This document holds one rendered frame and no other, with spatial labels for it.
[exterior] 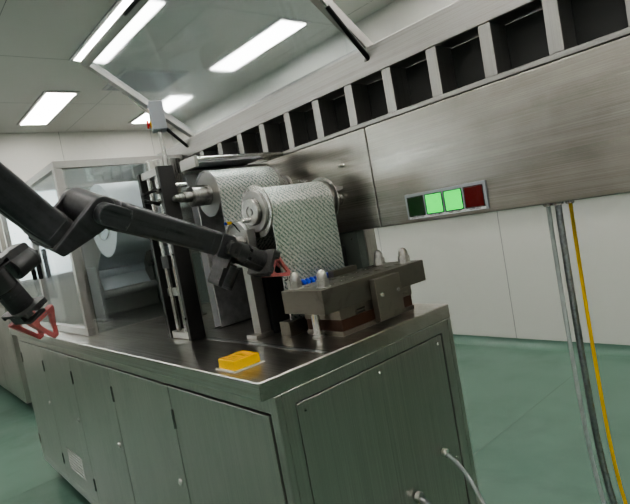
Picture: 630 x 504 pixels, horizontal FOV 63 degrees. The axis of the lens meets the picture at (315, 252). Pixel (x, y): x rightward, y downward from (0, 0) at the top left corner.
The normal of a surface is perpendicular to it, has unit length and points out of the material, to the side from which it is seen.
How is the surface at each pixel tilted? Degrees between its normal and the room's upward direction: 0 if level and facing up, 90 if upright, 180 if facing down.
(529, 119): 90
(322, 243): 90
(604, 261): 90
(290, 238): 90
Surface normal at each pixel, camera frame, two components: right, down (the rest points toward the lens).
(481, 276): -0.74, 0.18
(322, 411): 0.65, -0.07
